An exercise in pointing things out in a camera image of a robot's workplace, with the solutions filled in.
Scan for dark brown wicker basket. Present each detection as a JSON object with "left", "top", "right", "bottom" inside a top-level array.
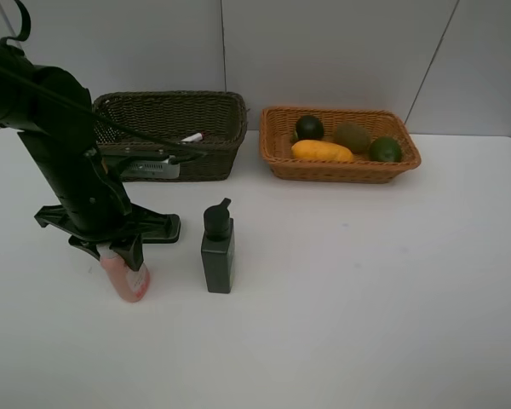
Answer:
[{"left": 93, "top": 90, "right": 248, "bottom": 182}]

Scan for yellow mango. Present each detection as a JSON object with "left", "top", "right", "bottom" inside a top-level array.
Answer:
[{"left": 291, "top": 140, "right": 354, "bottom": 162}]

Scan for pink bottle white cap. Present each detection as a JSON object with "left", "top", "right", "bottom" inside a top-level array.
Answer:
[{"left": 97, "top": 243, "right": 151, "bottom": 302}]

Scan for dark green pump bottle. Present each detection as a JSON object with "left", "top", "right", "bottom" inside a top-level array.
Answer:
[{"left": 201, "top": 198, "right": 235, "bottom": 294}]

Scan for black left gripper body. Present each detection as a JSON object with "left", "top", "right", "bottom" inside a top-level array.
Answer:
[{"left": 35, "top": 170, "right": 159, "bottom": 242}]

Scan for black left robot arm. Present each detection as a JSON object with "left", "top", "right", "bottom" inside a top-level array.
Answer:
[{"left": 0, "top": 43, "right": 181, "bottom": 270}]

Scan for dark purple mangosteen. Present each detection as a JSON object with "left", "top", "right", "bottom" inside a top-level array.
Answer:
[{"left": 291, "top": 115, "right": 324, "bottom": 143}]

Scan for dark green whiteboard eraser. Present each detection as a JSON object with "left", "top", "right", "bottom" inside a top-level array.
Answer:
[{"left": 139, "top": 214, "right": 181, "bottom": 245}]

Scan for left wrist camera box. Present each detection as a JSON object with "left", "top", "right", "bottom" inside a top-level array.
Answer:
[{"left": 101, "top": 147, "right": 181, "bottom": 181}]

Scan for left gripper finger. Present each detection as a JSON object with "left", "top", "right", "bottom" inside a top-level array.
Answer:
[
  {"left": 109, "top": 236, "right": 144, "bottom": 270},
  {"left": 68, "top": 235, "right": 102, "bottom": 259}
]

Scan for white marker pen red caps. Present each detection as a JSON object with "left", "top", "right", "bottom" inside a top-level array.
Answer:
[{"left": 181, "top": 132, "right": 204, "bottom": 143}]

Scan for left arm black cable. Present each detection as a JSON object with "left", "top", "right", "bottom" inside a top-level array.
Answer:
[{"left": 0, "top": 0, "right": 208, "bottom": 165}]

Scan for brown kiwi fruit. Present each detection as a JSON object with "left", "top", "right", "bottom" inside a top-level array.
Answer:
[{"left": 332, "top": 123, "right": 371, "bottom": 153}]

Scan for green lime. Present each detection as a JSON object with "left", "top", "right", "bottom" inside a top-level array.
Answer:
[{"left": 368, "top": 136, "right": 403, "bottom": 163}]

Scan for orange wicker basket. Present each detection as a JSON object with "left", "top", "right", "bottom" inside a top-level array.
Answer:
[{"left": 259, "top": 106, "right": 422, "bottom": 184}]

